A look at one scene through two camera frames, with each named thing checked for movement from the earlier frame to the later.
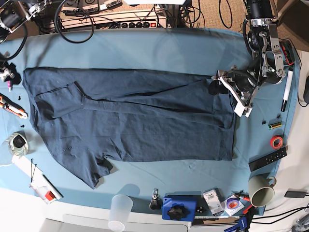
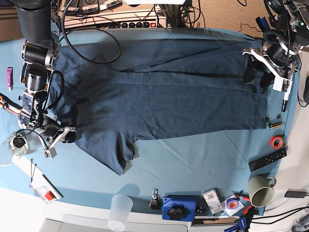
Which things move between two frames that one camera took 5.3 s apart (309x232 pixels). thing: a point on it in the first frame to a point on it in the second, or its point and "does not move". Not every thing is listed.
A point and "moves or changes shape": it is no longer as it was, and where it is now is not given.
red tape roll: [276, 142] does not move
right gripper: [243, 82] to [281, 59]
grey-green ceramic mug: [260, 190] does not move
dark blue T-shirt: [94, 118] moves or changes shape
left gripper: [10, 69] to [53, 130]
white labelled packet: [214, 202] does not move
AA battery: [274, 125] does not move
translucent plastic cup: [121, 206] does not move
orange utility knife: [9, 106] does not move
